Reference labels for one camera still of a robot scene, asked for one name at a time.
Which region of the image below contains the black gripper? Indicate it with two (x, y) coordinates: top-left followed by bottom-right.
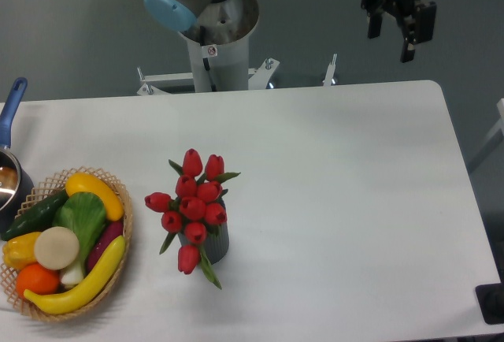
(361, 0), (437, 63)

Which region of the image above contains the red tulip bouquet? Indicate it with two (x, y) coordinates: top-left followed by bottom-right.
(144, 148), (240, 289)

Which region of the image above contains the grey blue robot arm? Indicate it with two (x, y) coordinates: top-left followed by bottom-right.
(143, 0), (437, 62)

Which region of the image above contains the dark grey ribbed vase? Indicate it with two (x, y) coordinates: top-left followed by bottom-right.
(178, 196), (229, 274)

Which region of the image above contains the black device at table edge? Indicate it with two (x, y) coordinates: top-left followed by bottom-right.
(475, 283), (503, 325)

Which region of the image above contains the purple sweet potato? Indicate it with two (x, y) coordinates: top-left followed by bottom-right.
(86, 221), (124, 273)

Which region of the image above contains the yellow squash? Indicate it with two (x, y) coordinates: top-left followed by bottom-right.
(65, 172), (124, 221)

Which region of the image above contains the green lettuce bok choy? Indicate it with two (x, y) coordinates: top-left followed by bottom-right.
(52, 192), (106, 289)

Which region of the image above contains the green cucumber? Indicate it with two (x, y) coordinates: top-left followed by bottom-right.
(1, 191), (69, 241)

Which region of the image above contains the beige round disc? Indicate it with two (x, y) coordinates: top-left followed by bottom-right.
(34, 226), (80, 270)

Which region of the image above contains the yellow banana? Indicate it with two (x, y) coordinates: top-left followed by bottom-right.
(24, 236), (126, 315)

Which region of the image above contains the yellow bell pepper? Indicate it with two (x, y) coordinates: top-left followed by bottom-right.
(2, 232), (42, 270)

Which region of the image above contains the orange fruit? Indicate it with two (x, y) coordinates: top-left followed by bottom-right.
(16, 263), (60, 298)

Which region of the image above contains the woven wicker basket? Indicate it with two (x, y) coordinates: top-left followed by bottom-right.
(1, 167), (133, 322)

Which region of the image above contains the white furniture frame at right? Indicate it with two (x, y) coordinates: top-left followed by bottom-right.
(465, 98), (504, 176)

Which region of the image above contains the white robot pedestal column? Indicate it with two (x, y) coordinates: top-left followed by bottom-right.
(185, 37), (249, 93)

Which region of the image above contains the white metal base frame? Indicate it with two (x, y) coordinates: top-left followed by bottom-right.
(137, 53), (339, 95)

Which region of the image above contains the blue handled saucepan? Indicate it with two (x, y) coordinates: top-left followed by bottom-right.
(1, 77), (33, 232)

